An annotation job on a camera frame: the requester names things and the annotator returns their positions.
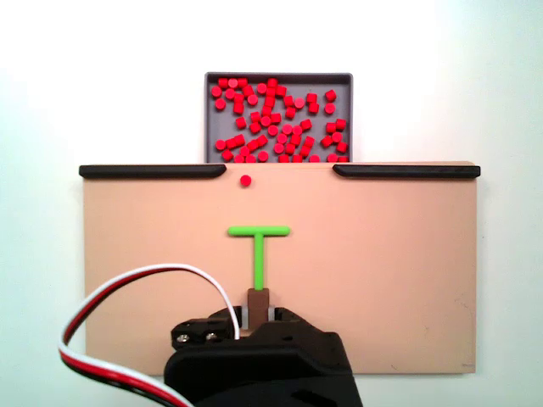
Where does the beige flat board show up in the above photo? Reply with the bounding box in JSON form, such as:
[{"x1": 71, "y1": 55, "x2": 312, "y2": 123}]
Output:
[{"x1": 80, "y1": 160, "x2": 481, "y2": 376}]

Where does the green T pusher brown handle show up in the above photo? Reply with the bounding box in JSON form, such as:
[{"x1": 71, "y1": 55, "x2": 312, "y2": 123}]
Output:
[{"x1": 227, "y1": 224, "x2": 292, "y2": 337}]

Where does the red white black servo cable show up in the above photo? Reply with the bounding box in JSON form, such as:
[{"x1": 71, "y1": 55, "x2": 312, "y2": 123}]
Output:
[{"x1": 58, "y1": 263, "x2": 243, "y2": 407}]

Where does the black edge rail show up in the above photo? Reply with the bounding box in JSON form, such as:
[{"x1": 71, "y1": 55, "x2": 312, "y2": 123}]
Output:
[
  {"x1": 78, "y1": 164, "x2": 227, "y2": 180},
  {"x1": 332, "y1": 164, "x2": 482, "y2": 180}
]

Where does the grey tray container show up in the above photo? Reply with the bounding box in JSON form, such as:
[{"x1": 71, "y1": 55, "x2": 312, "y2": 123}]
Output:
[{"x1": 204, "y1": 71, "x2": 355, "y2": 165}]

